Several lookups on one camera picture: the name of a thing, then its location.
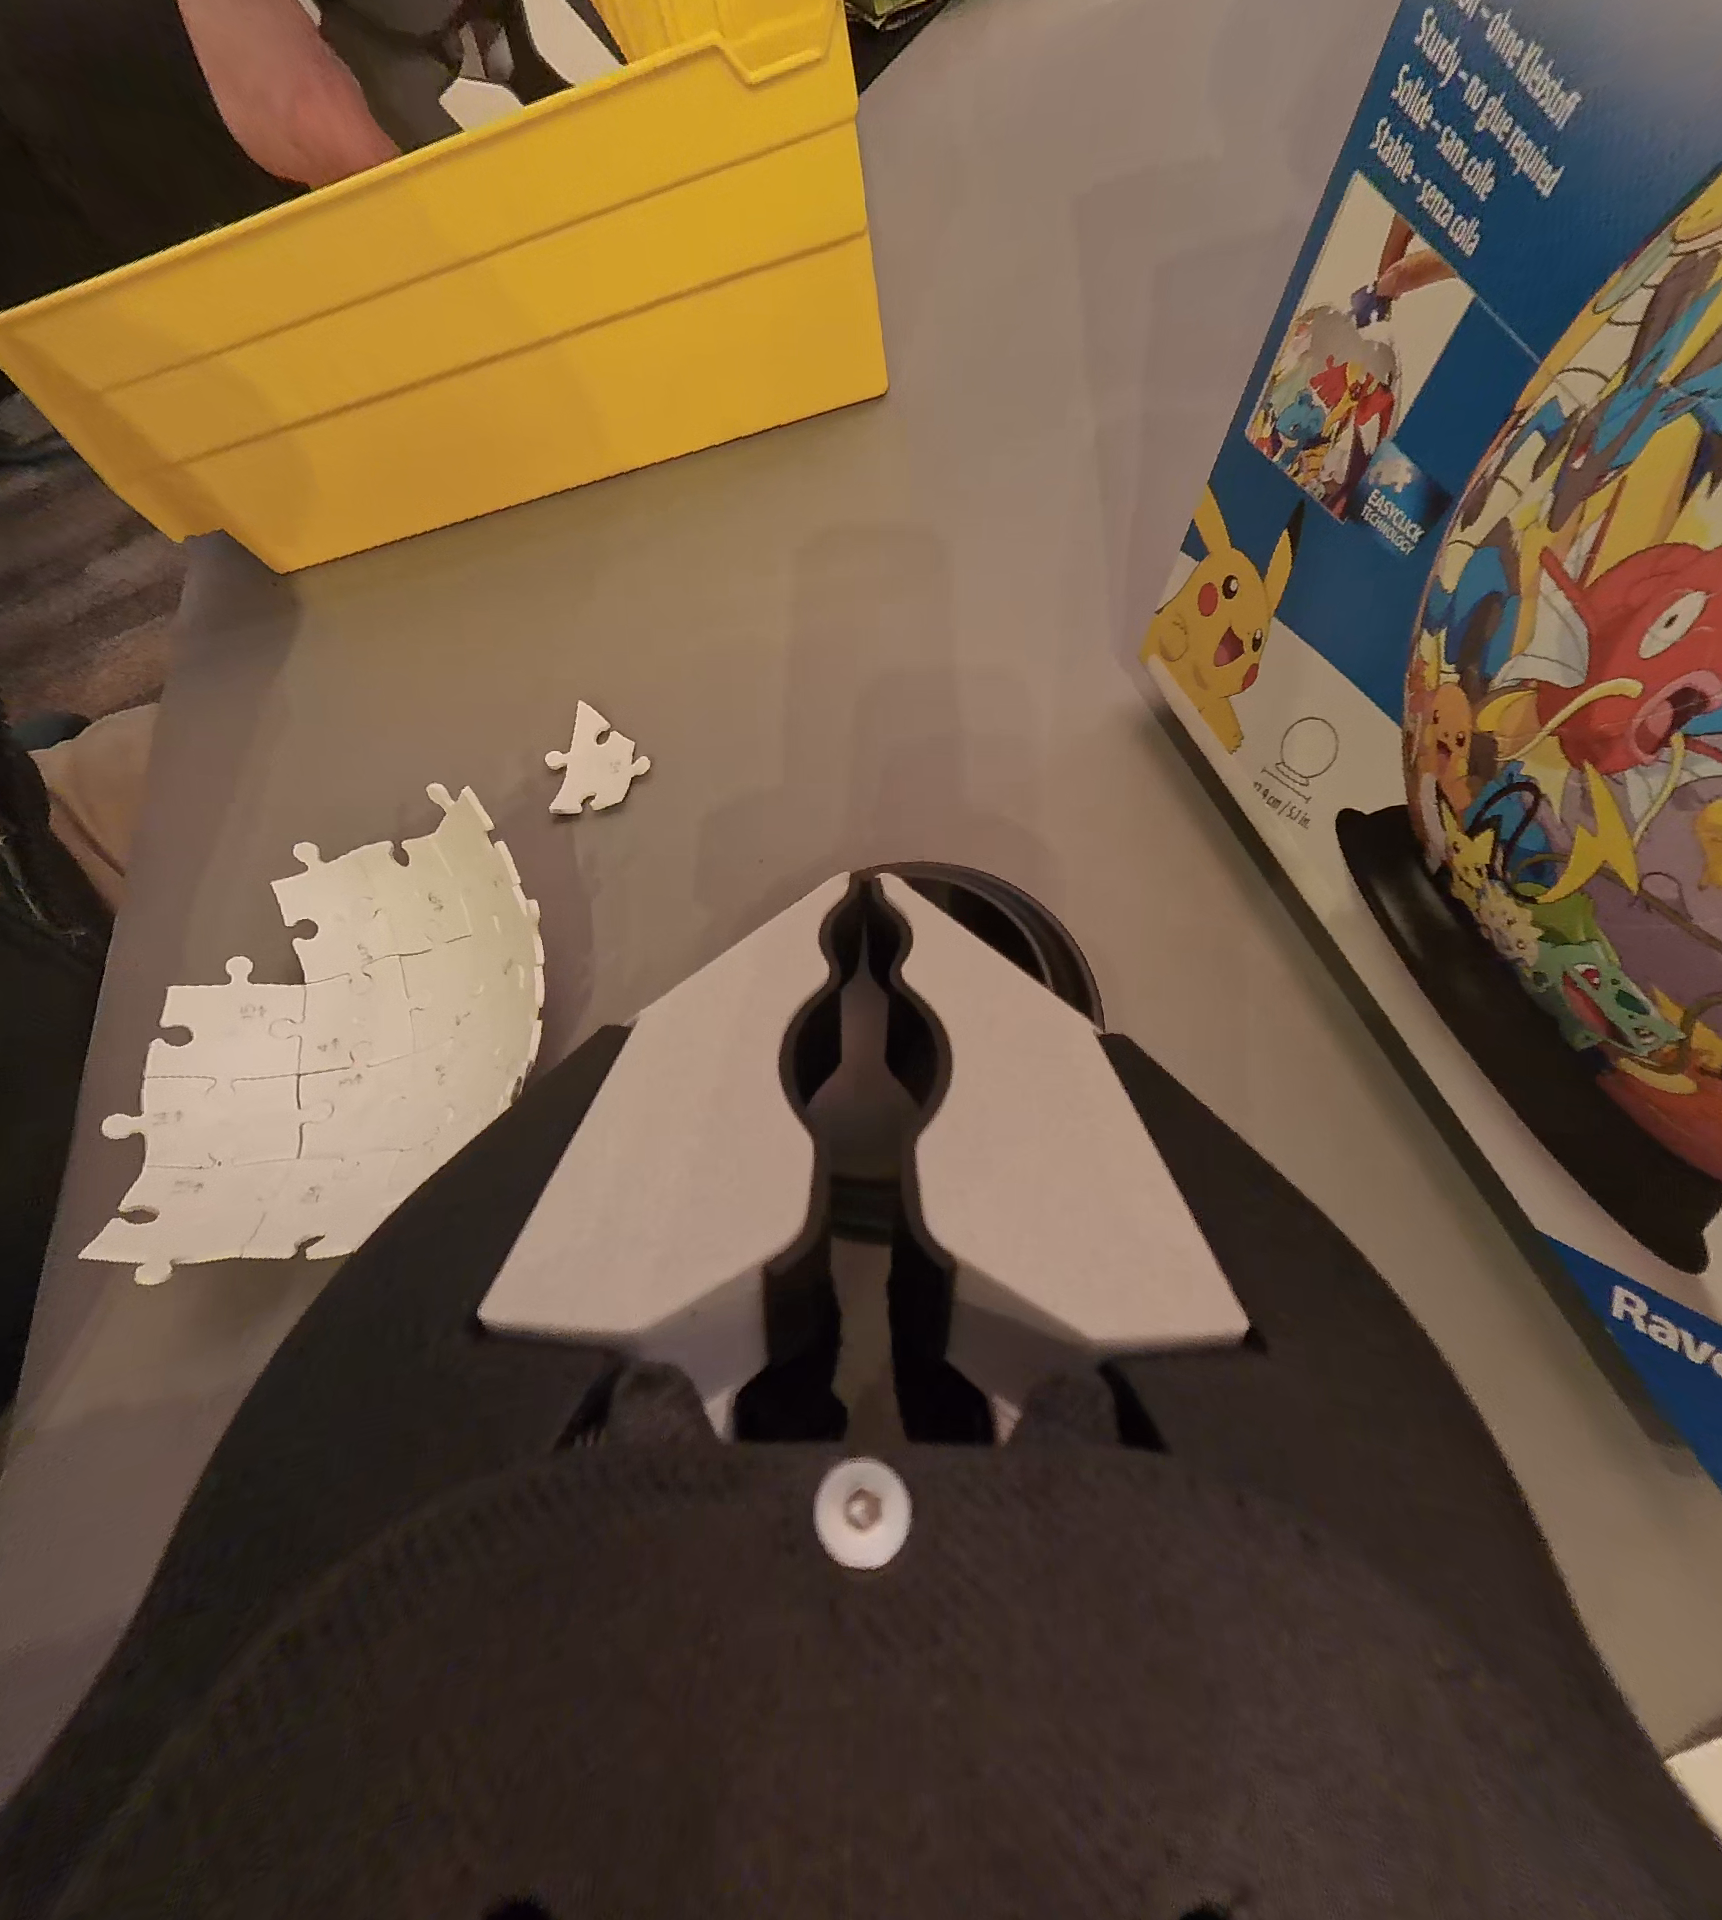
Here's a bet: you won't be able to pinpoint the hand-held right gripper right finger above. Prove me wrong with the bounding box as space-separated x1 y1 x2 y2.
865 874 1256 1445

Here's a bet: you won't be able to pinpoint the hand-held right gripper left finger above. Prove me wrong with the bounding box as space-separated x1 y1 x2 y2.
479 874 865 1445

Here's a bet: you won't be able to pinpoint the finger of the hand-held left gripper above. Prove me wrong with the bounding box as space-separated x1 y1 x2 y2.
434 0 633 139

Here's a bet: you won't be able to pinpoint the yellow plastic bin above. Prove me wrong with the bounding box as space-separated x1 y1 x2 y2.
0 0 892 576

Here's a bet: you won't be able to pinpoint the black round puzzle stand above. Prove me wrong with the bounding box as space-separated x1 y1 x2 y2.
861 863 1108 1033

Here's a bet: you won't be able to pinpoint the assembled white puzzle section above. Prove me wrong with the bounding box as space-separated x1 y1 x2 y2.
78 782 549 1287

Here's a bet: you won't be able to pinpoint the single white puzzle piece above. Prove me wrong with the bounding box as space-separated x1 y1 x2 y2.
548 700 656 819

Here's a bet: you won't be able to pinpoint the colourful puzzle box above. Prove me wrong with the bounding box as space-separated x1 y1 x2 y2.
1139 0 1722 1590

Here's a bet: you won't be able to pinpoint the person's left hand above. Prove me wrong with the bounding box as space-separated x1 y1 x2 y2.
180 0 404 192

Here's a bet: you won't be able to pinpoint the person's tan trousers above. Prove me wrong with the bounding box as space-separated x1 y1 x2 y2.
28 705 161 916

